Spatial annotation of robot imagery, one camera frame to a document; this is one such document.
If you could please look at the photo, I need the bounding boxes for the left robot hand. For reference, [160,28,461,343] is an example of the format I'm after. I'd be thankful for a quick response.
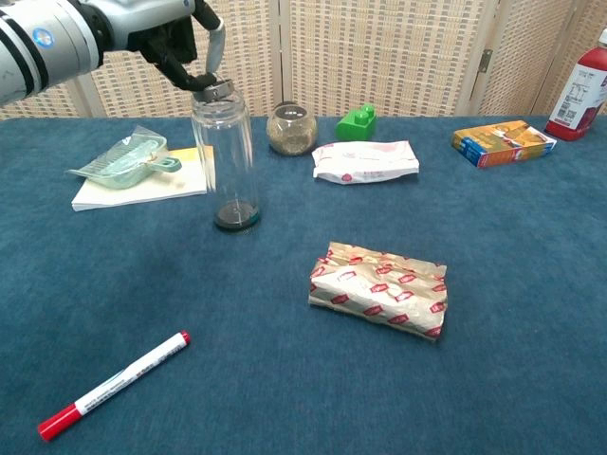
[78,0,227,92]

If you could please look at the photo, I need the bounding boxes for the tall clear glass jar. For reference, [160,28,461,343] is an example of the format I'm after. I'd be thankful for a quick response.
[191,89,262,233]

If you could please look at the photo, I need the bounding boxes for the teal plastic scoop in bag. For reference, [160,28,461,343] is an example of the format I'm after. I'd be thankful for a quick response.
[65,125,183,191]

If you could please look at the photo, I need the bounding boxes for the white and yellow notepad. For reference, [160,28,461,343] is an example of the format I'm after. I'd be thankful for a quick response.
[71,146,216,212]

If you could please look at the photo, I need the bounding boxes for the round glass jar with grains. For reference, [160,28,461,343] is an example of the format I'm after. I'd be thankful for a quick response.
[266,101,318,156]

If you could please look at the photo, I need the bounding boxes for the green toy building block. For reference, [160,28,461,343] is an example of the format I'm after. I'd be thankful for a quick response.
[335,102,377,141]

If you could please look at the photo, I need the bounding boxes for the woven folding screen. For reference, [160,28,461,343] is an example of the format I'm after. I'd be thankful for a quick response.
[0,0,607,120]

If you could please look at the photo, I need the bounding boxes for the white and pink tissue pack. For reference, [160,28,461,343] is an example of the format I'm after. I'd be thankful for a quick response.
[311,139,421,186]

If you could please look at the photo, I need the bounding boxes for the gold foil packet red labels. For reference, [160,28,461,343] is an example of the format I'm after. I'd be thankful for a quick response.
[307,241,450,343]

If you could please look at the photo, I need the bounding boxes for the red and white marker pen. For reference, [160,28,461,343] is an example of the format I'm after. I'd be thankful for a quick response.
[37,330,193,442]

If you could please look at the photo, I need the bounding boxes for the yellow and blue carton box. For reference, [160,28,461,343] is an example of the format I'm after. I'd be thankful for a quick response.
[451,119,558,170]

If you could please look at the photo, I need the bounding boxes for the blue carpet table cover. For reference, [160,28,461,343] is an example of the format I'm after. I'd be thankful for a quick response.
[0,114,607,455]

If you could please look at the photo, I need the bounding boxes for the red juice bottle white label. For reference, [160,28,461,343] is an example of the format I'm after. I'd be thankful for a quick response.
[544,26,607,142]

